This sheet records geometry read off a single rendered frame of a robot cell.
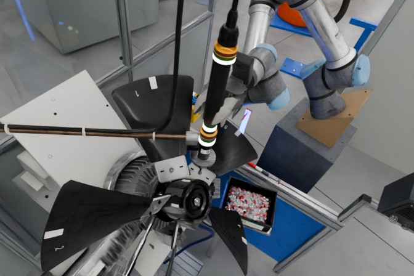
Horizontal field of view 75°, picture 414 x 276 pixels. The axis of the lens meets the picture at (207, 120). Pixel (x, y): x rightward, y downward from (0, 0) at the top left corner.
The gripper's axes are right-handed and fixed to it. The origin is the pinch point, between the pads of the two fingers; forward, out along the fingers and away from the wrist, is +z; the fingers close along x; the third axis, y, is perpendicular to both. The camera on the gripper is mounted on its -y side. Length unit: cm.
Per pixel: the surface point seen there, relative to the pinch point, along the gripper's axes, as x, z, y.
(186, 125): 7.4, -5.0, 14.0
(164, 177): 6.1, 6.3, 25.4
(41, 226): 70, 28, 113
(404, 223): -65, -35, 40
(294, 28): 48, -358, 141
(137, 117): 19.0, 1.8, 13.1
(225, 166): -5.2, -10.8, 30.5
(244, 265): -26, 4, 52
